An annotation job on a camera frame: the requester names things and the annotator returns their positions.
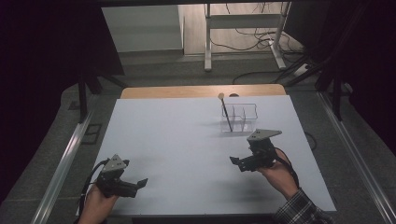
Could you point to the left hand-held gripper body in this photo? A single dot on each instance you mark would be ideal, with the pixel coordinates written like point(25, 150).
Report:
point(112, 183)

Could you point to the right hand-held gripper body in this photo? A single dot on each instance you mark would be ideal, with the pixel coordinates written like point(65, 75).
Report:
point(261, 152)

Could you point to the clear plastic organizer box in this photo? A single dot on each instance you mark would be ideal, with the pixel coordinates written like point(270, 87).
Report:
point(241, 119)

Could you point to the person's left hand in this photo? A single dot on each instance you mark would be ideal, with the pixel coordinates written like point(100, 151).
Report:
point(96, 207)

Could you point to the person's right hand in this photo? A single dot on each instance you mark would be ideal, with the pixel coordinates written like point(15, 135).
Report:
point(278, 179)

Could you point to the white table board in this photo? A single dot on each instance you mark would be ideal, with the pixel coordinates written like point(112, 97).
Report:
point(174, 140)

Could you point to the dark table grommet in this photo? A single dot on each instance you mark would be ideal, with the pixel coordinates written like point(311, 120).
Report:
point(234, 95)

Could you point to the wooden table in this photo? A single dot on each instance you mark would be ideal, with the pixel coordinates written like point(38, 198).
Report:
point(186, 91)

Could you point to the black metal stand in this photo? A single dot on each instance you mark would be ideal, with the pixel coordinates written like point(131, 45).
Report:
point(336, 99)
point(82, 99)

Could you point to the white power strip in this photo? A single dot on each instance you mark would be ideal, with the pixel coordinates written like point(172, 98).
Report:
point(300, 70)

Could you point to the black curtain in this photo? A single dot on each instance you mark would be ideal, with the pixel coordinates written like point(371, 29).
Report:
point(367, 62)
point(46, 62)

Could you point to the white cabinet panel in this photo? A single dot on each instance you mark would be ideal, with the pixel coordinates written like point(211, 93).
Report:
point(143, 28)

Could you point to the aluminium rail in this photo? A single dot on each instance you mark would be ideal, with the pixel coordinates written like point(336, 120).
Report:
point(355, 155)
point(62, 168)

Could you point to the white desk frame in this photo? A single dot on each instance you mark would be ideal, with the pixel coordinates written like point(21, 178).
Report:
point(208, 46)

